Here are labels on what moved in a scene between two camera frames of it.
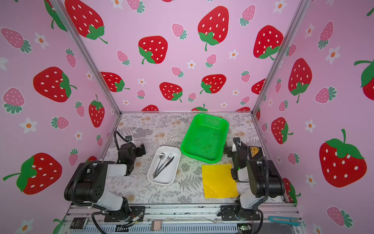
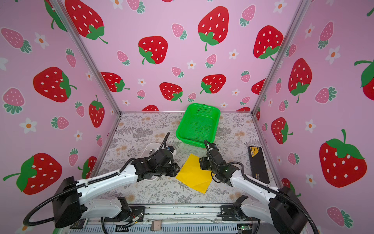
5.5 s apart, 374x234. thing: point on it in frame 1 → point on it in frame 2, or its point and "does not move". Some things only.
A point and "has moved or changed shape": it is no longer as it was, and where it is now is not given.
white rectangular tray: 164,165 has moved or changed shape
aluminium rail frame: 172,219 does not move
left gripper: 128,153 → 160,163
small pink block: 156,225 does not move
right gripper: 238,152 → 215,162
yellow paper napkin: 218,181 → 192,175
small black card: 78,223 does not move
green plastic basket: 205,138 has moved or changed shape
